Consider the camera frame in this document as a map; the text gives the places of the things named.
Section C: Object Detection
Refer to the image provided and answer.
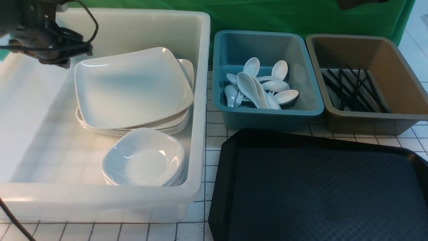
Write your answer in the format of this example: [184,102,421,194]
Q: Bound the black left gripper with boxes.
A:
[9,20,93,69]

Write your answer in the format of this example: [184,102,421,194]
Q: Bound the large white square plate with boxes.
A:
[74,47,194,129]

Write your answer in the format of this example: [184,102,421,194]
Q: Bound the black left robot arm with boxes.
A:
[0,0,99,69]

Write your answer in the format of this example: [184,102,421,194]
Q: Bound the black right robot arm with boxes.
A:
[336,0,389,11]

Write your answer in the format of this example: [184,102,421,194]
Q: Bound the stack of white plates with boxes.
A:
[75,59,196,136]

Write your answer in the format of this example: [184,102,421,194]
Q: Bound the stack of white bowls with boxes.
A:
[101,128,186,186]

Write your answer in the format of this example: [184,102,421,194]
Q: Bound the teal plastic bin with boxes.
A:
[212,30,324,132]

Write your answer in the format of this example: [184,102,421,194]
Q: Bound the white spoons in bin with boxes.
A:
[224,57,300,110]

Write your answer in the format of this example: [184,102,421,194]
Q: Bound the black serving tray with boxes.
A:
[208,129,428,241]

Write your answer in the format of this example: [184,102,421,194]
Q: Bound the green cloth backdrop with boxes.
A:
[83,0,414,65]

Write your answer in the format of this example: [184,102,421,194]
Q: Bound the black chopsticks in bin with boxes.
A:
[321,65,390,113]

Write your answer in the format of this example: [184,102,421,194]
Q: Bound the brown plastic bin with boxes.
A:
[306,34,428,136]

